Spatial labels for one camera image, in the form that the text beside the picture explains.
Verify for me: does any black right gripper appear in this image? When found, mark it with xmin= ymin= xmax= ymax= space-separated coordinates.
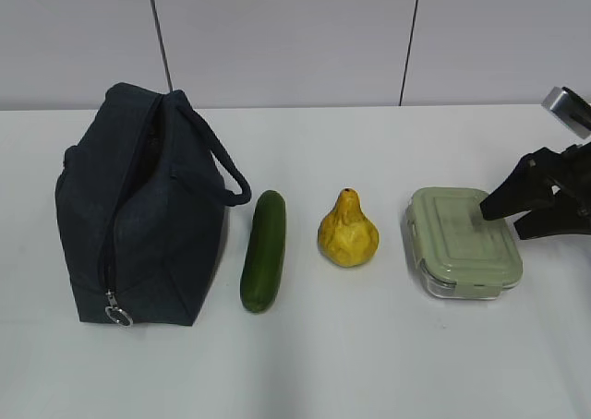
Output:
xmin=480 ymin=142 xmax=590 ymax=240

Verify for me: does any green lidded glass container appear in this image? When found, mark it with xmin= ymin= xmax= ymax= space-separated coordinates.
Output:
xmin=405 ymin=187 xmax=523 ymax=300

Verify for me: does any yellow pear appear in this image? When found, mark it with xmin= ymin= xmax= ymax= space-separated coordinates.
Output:
xmin=318 ymin=187 xmax=380 ymax=268

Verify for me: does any green cucumber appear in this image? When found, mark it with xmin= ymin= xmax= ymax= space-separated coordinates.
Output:
xmin=239 ymin=190 xmax=287 ymax=314

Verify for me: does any dark blue lunch bag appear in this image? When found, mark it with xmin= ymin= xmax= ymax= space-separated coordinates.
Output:
xmin=54 ymin=83 xmax=251 ymax=327

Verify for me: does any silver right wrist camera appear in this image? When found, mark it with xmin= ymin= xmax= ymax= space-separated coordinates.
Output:
xmin=541 ymin=87 xmax=591 ymax=139

